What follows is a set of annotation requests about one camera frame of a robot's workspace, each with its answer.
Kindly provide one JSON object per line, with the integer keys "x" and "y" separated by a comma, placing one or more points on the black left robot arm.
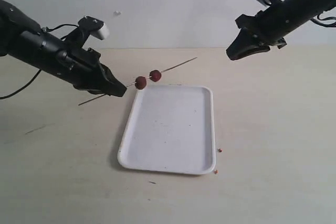
{"x": 24, "y": 39}

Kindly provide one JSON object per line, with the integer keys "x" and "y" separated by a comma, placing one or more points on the white rectangular plastic tray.
{"x": 170, "y": 129}

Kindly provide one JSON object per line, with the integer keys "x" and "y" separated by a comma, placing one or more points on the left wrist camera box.
{"x": 87, "y": 26}

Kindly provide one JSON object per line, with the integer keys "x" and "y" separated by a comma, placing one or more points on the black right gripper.
{"x": 259, "y": 32}

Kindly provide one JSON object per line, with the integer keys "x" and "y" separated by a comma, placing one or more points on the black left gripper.
{"x": 68, "y": 61}

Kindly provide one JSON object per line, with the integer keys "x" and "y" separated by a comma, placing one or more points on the red date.
{"x": 140, "y": 82}
{"x": 155, "y": 75}

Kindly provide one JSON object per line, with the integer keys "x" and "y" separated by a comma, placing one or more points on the thin metal skewer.
{"x": 168, "y": 69}

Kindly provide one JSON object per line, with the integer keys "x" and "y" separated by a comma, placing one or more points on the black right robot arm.
{"x": 302, "y": 11}

